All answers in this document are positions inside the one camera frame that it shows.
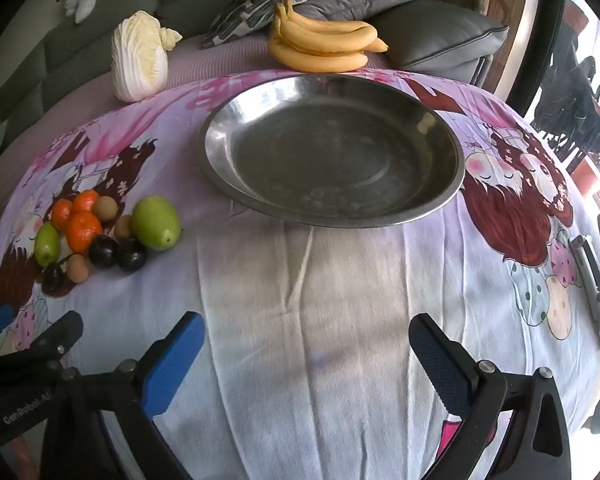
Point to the orange mandarin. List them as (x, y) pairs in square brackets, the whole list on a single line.
[(84, 231), (62, 214), (86, 201)]

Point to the grey-green sofa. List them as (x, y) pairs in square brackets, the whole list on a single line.
[(45, 45)]

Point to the brown wooden door frame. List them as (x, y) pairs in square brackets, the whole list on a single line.
[(505, 10)]

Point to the round metal plate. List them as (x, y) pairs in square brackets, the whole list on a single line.
[(330, 160)]

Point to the dark cherry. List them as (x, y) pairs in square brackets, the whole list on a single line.
[(131, 254), (103, 251)]

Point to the brown longan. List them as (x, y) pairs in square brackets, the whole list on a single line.
[(105, 208), (124, 226), (76, 267)]

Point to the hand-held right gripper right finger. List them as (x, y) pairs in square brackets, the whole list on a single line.
[(437, 365)]

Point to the yellow banana bunch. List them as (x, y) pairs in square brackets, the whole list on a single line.
[(320, 40)]

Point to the small green fruit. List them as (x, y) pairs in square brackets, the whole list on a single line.
[(47, 243)]

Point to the red-brown flower pot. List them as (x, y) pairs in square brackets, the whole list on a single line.
[(587, 175)]

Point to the napa cabbage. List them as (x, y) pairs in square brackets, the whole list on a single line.
[(137, 60)]

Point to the silver metal device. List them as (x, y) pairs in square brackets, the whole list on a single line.
[(592, 285)]

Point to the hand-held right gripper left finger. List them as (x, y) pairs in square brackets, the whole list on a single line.
[(175, 360)]

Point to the large green fruit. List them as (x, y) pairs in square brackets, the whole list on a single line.
[(156, 222)]

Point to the printed cartoon blanket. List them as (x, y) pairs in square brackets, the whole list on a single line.
[(305, 310)]

